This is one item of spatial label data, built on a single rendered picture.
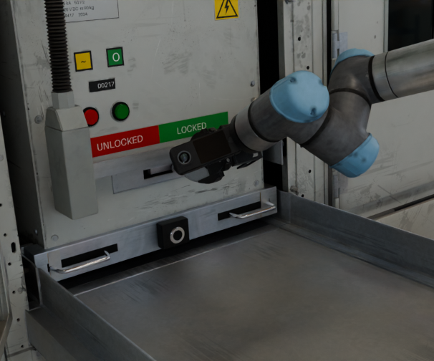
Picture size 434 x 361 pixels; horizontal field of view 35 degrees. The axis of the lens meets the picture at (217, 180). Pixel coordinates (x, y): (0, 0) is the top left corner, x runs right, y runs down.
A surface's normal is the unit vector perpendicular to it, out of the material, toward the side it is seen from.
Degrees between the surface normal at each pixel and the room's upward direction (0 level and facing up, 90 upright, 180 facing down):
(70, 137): 90
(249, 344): 0
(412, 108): 90
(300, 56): 90
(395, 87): 119
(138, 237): 90
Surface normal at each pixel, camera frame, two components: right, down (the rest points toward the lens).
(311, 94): 0.50, -0.30
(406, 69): -0.58, 0.11
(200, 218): 0.58, 0.20
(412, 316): -0.06, -0.96
